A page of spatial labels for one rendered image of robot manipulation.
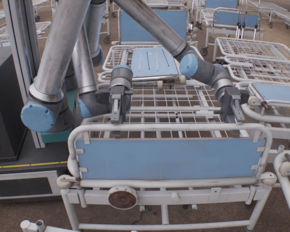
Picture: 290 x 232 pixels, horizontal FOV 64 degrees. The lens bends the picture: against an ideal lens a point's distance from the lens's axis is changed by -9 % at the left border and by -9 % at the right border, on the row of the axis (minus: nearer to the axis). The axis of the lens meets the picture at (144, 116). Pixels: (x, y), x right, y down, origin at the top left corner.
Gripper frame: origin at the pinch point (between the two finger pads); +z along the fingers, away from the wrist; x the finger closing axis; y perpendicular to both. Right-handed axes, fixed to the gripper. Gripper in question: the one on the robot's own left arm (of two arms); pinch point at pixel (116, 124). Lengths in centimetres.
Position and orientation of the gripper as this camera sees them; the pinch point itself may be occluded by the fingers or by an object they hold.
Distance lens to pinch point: 85.7
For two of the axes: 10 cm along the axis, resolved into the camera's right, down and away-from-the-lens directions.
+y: 10.0, 0.0, 0.0
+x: 0.0, 7.5, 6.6
